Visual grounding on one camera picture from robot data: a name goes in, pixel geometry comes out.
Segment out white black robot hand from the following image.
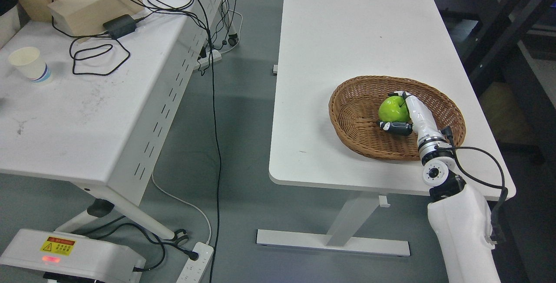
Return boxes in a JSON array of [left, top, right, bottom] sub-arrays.
[[377, 91, 447, 153]]

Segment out green apple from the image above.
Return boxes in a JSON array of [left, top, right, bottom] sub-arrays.
[[378, 95, 410, 122]]

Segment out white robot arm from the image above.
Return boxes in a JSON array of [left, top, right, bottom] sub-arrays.
[[419, 142, 500, 283]]

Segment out brown wicker basket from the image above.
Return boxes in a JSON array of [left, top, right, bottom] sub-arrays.
[[328, 76, 466, 161]]

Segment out white standing desk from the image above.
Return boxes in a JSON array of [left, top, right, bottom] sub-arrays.
[[256, 0, 516, 257]]

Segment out white power strip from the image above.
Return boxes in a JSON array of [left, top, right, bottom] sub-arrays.
[[176, 242, 214, 283], [193, 49, 222, 70]]

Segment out black power adapter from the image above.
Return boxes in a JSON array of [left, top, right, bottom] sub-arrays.
[[103, 14, 137, 39]]

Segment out white perforated side table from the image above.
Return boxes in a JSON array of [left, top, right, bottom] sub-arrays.
[[0, 14, 207, 240]]

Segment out wooden block with hole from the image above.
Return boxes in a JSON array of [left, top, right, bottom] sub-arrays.
[[48, 0, 144, 36]]

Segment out white box device warning label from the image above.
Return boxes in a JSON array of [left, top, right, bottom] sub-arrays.
[[0, 228, 146, 283]]

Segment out paper cup farther back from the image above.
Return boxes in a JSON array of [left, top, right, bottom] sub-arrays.
[[8, 47, 53, 85]]

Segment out long black floor cable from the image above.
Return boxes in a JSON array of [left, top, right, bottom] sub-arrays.
[[156, 0, 223, 283]]

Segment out black coiled cable on table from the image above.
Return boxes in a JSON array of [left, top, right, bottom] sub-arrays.
[[51, 0, 209, 76]]

